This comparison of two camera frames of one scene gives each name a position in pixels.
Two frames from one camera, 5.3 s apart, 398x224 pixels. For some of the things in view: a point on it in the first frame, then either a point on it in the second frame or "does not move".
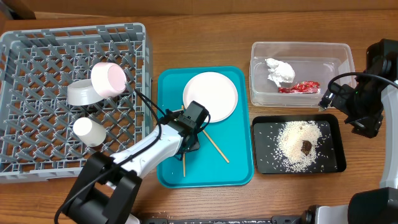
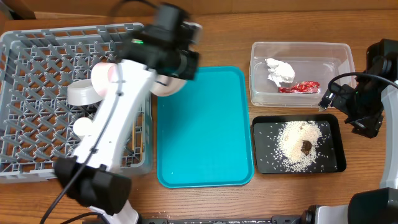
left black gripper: [191, 146] to [144, 50]
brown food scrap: [306, 146] does not move
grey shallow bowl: [82, 92] does not move
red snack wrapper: [305, 86] does not move
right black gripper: [370, 126] does not move
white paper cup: [88, 132] does not move
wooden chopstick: [215, 145] to [142, 137]
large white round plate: [214, 91] to [164, 85]
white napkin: [280, 72] does not move
